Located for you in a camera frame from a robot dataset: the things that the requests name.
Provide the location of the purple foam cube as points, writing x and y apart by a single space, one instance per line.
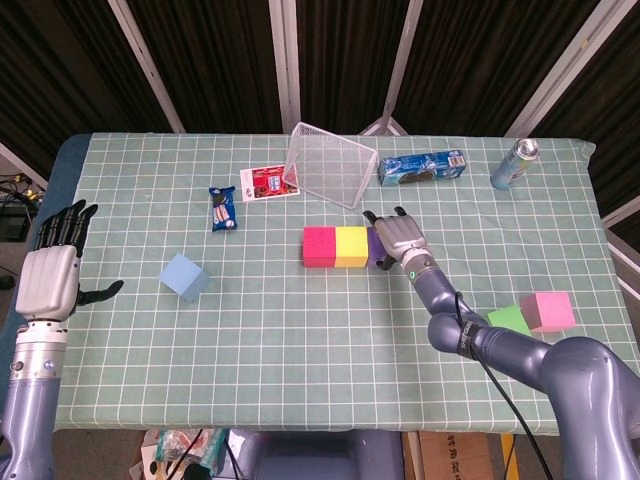
375 245

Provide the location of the dark pleated curtain backdrop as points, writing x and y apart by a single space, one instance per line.
225 60

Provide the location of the green foam cube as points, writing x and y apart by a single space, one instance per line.
507 317

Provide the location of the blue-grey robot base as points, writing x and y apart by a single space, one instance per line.
320 455

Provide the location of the brown cardboard box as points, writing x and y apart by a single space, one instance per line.
455 457

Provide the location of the small blue cookie packet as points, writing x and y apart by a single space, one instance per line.
223 210

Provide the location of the blue table padding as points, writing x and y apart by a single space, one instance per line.
62 175

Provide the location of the blue cookie box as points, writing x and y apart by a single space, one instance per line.
422 167

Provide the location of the yellow upright bar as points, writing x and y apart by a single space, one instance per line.
507 457

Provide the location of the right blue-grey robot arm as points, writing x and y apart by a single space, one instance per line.
575 370

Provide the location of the green checked tablecloth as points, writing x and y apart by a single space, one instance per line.
300 350

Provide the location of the pile of snack bags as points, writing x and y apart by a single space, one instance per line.
170 450

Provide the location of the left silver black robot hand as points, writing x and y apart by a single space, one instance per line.
47 285

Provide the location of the tall light blue drink can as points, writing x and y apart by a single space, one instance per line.
512 167

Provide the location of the white table leg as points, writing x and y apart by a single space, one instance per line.
411 455

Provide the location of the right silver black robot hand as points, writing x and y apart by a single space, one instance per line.
400 237

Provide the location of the crimson red foam cube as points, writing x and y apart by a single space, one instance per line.
319 245

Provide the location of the white partition frame post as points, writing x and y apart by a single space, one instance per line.
20 162
285 65
565 65
400 60
622 212
625 262
145 65

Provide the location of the yellow foam cube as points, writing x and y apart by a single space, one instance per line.
351 245

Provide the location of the red printed card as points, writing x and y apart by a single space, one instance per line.
262 182

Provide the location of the black equipment box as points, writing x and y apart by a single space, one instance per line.
12 225

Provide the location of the pink foam cube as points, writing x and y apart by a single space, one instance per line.
550 310

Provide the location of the light blue foam cube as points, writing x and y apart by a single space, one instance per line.
180 275

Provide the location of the black round floor object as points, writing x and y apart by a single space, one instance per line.
6 282

